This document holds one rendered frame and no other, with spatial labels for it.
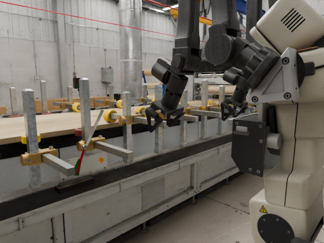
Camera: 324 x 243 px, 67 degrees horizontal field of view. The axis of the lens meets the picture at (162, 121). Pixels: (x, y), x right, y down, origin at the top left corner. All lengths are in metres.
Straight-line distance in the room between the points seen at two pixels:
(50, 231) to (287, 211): 1.25
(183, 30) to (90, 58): 8.82
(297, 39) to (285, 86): 0.18
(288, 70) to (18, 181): 1.25
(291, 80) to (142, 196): 1.55
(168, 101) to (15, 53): 7.94
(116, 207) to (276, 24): 1.48
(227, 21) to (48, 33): 8.49
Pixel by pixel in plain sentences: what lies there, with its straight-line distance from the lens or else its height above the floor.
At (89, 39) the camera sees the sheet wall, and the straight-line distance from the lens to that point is 9.62.
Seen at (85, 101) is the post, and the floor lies 1.06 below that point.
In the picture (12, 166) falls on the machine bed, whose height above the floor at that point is 0.76.
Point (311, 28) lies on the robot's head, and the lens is 0.74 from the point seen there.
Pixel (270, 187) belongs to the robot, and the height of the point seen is 0.85.
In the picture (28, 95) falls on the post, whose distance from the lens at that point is 1.13.
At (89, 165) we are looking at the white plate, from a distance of 1.28.
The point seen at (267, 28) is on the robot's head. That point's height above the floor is 1.30.
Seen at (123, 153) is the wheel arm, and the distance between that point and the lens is 1.07.
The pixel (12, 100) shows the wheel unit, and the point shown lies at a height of 1.01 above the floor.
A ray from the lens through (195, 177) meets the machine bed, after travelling 2.36.
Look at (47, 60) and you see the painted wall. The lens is 8.84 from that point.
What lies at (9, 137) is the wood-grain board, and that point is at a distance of 1.34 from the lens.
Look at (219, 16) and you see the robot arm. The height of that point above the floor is 1.32.
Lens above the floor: 1.16
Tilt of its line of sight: 9 degrees down
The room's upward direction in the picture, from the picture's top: straight up
